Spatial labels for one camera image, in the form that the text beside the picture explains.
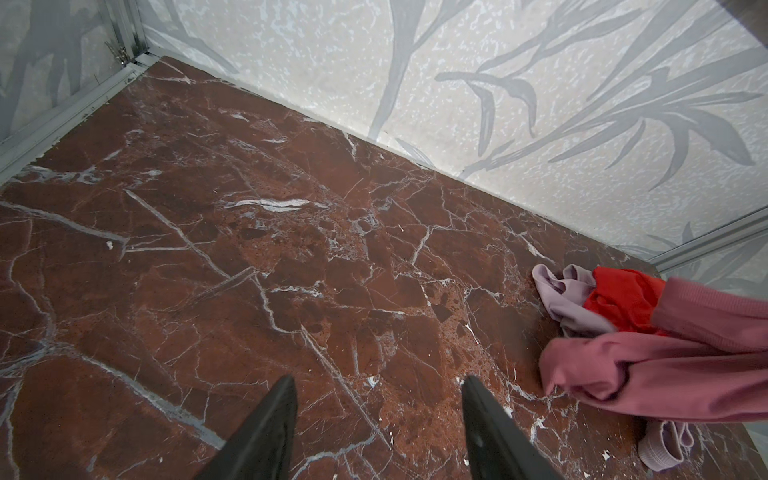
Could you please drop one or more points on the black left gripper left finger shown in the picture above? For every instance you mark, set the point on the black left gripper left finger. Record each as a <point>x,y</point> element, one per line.
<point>261,448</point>

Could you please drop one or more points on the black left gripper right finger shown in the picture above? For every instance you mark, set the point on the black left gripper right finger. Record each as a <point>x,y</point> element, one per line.
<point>497,448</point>

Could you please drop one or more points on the dark pink cloth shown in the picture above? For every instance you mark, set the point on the dark pink cloth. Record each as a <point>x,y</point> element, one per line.
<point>708,365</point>

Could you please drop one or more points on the light pink cloth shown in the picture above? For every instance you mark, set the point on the light pink cloth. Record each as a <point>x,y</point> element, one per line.
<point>564,300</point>

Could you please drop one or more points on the red cloth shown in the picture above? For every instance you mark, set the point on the red cloth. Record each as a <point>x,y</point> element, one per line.
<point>626,298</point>

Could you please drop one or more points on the small lilac sock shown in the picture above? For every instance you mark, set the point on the small lilac sock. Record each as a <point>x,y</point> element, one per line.
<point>665,444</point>

